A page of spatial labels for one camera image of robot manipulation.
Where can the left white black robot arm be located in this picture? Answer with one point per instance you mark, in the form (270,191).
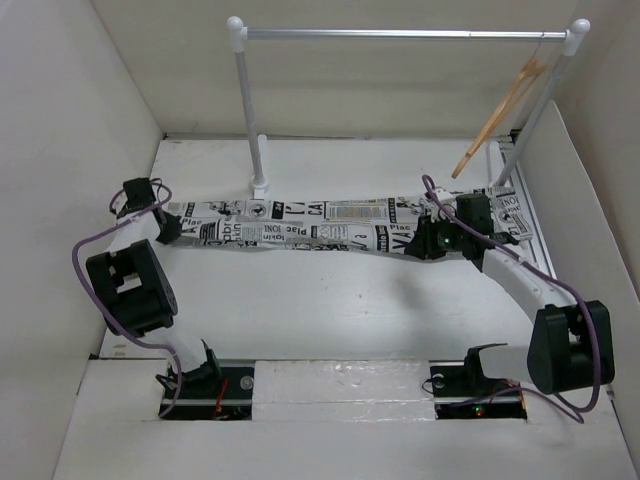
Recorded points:
(132,291)

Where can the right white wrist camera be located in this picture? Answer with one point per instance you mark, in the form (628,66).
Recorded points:
(438,201)

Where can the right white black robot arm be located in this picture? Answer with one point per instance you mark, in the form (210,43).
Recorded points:
(571,344)

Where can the aluminium rail on right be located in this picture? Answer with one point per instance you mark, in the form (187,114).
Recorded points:
(537,248)

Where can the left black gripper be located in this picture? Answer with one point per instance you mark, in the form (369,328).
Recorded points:
(172,231)

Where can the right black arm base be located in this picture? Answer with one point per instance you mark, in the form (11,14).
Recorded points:
(457,395)

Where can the wooden clothes hanger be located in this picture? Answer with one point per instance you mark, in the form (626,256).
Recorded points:
(527,77)

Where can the newspaper print trousers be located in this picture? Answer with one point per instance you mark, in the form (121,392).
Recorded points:
(384,225)

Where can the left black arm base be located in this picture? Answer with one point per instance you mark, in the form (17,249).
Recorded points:
(229,398)

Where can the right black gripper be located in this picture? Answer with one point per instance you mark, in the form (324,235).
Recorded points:
(422,245)

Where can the white metal clothes rack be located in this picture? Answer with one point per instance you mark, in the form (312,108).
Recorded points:
(570,39)

